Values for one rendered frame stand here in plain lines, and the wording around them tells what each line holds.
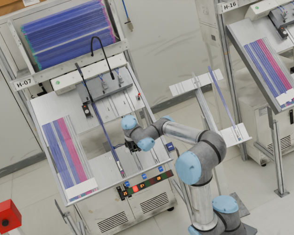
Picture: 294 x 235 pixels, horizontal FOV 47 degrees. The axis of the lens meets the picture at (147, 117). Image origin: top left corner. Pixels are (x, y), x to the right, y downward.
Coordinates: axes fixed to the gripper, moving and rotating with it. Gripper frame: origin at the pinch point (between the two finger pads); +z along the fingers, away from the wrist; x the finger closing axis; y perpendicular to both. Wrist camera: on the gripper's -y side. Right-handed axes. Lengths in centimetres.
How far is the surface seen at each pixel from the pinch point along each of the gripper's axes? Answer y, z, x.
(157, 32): -170, 101, 89
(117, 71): -49, -9, 11
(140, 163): 3.1, 15.5, 1.1
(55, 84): -58, -9, -28
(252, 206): 43, 80, 69
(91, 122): -31.5, 6.6, -16.4
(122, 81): -44.5, -4.0, 11.2
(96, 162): -8.1, 12.8, -22.9
